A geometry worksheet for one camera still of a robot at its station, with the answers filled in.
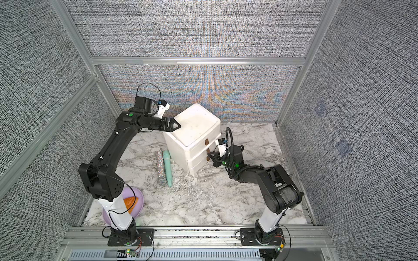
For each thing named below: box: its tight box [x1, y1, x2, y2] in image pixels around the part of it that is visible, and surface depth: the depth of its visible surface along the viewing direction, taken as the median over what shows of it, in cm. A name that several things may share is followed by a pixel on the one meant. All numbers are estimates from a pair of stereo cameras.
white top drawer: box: [185, 134, 221, 160], surface depth 86 cm
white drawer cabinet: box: [163, 103, 221, 176], surface depth 87 cm
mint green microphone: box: [163, 149, 173, 188], surface depth 98 cm
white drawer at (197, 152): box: [186, 144, 211, 162], surface depth 87 cm
